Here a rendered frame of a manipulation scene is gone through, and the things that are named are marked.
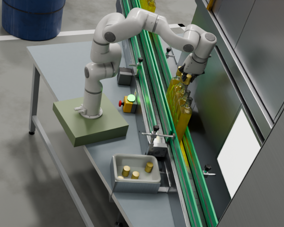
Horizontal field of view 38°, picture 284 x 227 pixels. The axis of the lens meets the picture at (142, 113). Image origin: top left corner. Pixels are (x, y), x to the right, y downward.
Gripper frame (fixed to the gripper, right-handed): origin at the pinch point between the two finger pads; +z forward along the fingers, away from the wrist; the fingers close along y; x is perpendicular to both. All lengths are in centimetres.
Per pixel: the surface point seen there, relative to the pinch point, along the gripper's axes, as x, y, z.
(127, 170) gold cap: 39, 27, 28
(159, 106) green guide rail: -2.4, 5.8, 29.0
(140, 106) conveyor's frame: -4.8, 15.3, 34.7
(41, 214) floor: 28, 63, 115
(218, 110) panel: 20.1, -11.8, -1.7
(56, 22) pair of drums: -191, 59, 155
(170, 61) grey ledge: -53, -12, 46
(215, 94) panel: 11.1, -11.8, -2.2
